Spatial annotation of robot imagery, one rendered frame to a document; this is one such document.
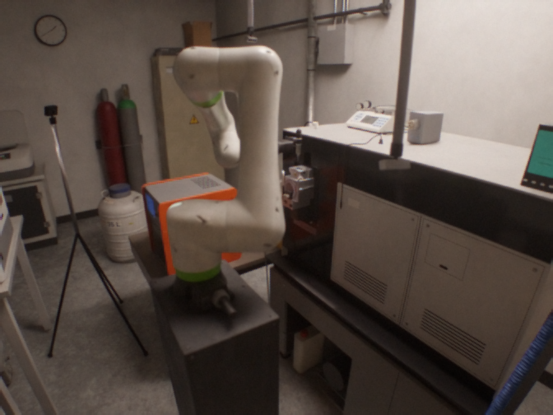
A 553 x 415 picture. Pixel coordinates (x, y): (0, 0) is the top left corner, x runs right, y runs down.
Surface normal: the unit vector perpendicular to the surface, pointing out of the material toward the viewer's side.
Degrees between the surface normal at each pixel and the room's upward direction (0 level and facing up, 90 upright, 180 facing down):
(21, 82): 90
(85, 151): 90
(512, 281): 90
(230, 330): 0
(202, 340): 0
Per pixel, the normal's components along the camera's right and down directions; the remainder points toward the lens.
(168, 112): 0.56, 0.31
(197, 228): 0.07, 0.32
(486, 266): -0.83, 0.21
